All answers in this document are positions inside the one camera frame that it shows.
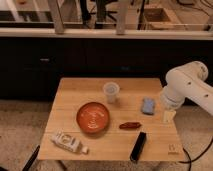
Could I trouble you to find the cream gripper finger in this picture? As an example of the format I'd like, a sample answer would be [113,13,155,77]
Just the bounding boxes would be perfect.
[163,110,176,123]

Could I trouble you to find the orange ceramic bowl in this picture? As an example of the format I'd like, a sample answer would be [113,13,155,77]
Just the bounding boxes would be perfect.
[76,102,110,134]

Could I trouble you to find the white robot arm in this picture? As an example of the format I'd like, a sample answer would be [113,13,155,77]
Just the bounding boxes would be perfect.
[159,61,213,123]

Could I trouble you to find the blue sponge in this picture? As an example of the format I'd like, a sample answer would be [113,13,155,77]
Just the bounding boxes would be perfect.
[141,97,155,115]

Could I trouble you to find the black rectangular box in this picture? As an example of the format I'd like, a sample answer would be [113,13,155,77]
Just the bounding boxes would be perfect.
[130,132,146,163]

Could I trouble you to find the clear plastic cup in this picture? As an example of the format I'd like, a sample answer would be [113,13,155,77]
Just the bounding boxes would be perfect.
[103,82,120,103]

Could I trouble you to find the wooden table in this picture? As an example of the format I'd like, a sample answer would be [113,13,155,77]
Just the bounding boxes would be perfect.
[38,78,184,162]

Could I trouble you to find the cardboard box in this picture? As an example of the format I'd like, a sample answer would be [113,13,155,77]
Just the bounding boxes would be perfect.
[140,7,181,30]

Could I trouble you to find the white plastic bottle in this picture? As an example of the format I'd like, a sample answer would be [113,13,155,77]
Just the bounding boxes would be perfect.
[51,132,89,154]

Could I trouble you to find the dark cabinet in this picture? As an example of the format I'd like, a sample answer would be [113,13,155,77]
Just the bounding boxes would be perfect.
[0,37,213,101]

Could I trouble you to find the black cable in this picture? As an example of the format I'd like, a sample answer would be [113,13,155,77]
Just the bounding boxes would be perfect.
[179,137,213,171]

